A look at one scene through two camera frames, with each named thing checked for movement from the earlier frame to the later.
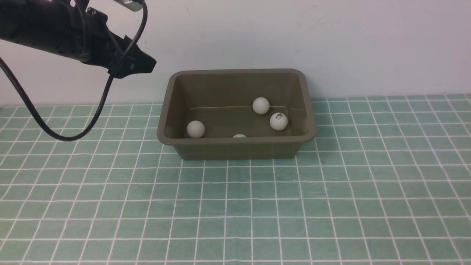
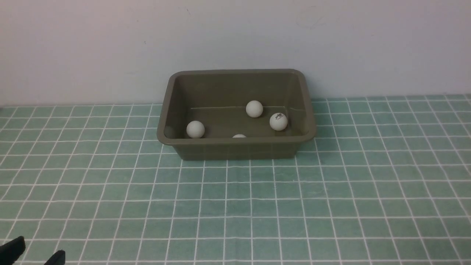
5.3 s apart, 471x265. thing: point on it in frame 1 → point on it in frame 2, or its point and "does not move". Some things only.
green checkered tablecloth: x=386 y=180 does not move
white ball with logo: x=261 y=105 → x=254 y=109
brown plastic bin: x=236 y=113 does not move
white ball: x=278 y=121 does not move
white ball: x=195 y=129 does not move
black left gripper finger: x=135 y=61 → x=10 y=251
